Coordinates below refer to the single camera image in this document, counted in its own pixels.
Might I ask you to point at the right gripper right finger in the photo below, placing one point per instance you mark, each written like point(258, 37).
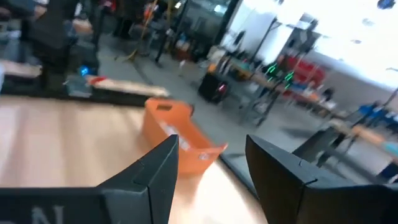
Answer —
point(280, 174)

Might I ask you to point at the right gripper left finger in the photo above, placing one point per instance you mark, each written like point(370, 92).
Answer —
point(155, 180)

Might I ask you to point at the orange plastic bin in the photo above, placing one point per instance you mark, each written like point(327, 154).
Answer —
point(174, 124)

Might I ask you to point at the wooden top workbench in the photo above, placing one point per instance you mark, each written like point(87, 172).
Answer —
point(270, 84)

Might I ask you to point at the black computer tower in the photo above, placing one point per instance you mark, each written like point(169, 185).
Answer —
point(213, 88)

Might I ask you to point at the black device with blue light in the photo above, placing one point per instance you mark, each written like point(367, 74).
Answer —
point(84, 62)

